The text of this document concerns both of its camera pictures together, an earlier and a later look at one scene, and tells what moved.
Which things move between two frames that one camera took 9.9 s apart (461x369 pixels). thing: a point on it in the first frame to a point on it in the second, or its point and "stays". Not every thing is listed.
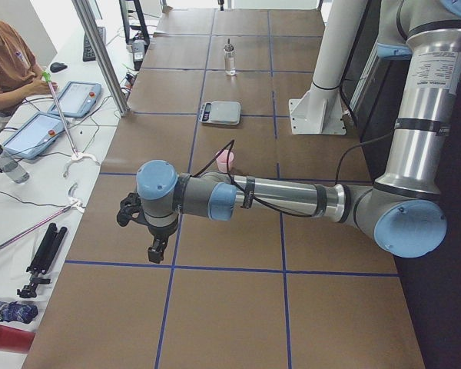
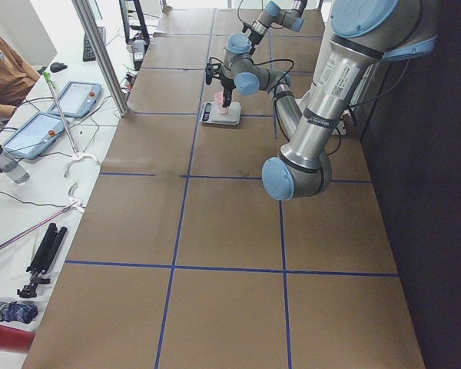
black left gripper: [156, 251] to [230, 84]
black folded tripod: [43, 260] stays
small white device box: [138, 49] stays
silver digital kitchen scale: [220, 112] stays
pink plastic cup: [224, 161] to [219, 100]
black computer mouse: [56, 67] stays
